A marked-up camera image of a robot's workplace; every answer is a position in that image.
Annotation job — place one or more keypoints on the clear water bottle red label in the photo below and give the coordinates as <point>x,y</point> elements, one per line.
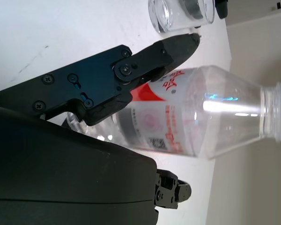
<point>201,112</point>

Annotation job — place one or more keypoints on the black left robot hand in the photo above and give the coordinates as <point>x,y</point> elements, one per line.
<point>221,9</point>

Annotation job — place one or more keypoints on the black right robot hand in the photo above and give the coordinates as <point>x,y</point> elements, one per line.
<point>61,175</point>

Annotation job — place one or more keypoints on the clear plastic cup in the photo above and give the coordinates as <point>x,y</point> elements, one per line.
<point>168,16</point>

